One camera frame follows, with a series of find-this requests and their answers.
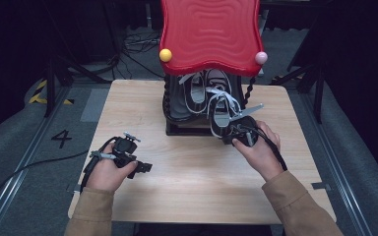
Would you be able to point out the black metal stand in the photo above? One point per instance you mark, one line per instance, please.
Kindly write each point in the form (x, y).
(318, 91)
(50, 85)

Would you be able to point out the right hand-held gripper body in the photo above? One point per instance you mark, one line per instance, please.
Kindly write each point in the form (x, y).
(244, 131)

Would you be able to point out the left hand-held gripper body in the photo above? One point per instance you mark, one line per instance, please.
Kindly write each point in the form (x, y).
(124, 150)

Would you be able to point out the person's left hand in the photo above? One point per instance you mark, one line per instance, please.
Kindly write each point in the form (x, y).
(106, 175)

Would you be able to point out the person's right hand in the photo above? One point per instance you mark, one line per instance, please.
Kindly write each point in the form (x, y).
(262, 157)

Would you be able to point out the black sneaker with white laces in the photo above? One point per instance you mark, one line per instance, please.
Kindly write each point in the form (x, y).
(190, 100)
(221, 119)

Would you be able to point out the yellow and black floor tape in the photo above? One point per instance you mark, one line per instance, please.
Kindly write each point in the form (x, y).
(37, 96)

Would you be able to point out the grey tape strip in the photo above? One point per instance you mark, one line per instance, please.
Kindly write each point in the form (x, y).
(74, 188)
(320, 186)

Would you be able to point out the red-topped black shoe rack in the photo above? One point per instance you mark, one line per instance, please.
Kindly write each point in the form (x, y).
(210, 32)

